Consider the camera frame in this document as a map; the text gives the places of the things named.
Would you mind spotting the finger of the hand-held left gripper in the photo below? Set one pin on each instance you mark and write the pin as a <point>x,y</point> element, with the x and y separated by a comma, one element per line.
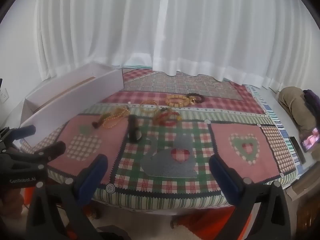
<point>25,131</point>
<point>50,151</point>

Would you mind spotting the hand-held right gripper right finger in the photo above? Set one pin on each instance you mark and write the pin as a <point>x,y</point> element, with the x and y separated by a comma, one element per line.
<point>223,180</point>

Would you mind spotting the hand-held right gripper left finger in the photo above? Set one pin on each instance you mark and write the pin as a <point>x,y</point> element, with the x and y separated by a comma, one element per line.
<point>93,175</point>

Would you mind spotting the white cardboard box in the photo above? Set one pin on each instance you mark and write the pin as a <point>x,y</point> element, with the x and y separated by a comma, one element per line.
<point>75,97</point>

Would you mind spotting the orange cloth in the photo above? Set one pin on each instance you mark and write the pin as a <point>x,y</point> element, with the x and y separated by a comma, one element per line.
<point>207,217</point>

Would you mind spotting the patchwork plaid tablecloth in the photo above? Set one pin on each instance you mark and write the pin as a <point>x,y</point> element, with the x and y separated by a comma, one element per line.
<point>225,135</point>

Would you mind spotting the black cylinder stand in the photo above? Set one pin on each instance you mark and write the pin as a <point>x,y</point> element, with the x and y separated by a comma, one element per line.
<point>133,130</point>

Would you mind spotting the black remote control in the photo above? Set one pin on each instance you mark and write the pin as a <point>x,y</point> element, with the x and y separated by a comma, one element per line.
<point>297,148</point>

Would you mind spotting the wooden furniture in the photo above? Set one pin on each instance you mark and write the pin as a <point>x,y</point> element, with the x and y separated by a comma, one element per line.
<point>307,210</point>

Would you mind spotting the yellow bangle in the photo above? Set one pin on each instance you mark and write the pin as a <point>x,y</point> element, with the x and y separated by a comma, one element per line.
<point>150,102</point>

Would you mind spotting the smartphone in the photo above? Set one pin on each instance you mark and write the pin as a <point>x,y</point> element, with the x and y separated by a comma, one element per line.
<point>311,140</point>

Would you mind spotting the brown cloth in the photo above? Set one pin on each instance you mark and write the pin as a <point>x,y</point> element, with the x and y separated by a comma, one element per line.
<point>295,107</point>

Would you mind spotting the purple cloth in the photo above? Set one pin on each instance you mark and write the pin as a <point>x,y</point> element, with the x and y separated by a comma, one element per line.
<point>312,95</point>

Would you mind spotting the white curtain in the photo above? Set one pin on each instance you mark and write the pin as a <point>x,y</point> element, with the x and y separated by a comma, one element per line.
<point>200,30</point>

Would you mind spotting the wall socket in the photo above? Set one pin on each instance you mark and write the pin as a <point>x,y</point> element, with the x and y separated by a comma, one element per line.
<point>3,96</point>

